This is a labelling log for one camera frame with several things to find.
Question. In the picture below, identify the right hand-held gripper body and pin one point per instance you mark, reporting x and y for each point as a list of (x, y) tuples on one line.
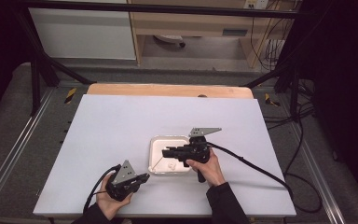
[(199, 151)]

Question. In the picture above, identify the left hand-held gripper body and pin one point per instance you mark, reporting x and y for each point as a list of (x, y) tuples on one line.
[(121, 186)]

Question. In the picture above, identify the white round food piece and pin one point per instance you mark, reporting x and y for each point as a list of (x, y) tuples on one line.
[(172, 166)]

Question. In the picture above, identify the square metal tray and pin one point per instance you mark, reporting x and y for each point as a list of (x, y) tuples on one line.
[(157, 149)]

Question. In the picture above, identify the thin wooden skewer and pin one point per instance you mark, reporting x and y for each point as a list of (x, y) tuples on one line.
[(157, 163)]

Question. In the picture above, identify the person's left hand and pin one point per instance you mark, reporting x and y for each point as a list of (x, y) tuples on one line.
[(110, 205)]

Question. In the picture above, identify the person's right hand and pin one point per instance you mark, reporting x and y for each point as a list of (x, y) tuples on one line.
[(211, 174)]

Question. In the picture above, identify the wooden table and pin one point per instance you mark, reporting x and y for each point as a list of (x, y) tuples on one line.
[(167, 90)]

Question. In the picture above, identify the yellow black tape strip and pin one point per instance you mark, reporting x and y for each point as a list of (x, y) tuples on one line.
[(270, 100), (70, 95)]

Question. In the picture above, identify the office chair base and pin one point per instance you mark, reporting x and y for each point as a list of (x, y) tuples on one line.
[(169, 39)]

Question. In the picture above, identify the light wooden desk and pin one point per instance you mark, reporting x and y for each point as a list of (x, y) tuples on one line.
[(192, 23)]

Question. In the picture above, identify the white cabinet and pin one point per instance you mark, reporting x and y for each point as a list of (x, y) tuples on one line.
[(84, 34)]

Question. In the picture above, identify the metal floor rail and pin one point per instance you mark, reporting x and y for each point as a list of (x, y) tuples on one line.
[(317, 174), (21, 137)]

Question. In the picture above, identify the black metal frame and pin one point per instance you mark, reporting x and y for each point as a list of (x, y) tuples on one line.
[(167, 10)]

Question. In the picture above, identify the wall socket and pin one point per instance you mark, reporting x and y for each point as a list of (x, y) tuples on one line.
[(256, 3)]

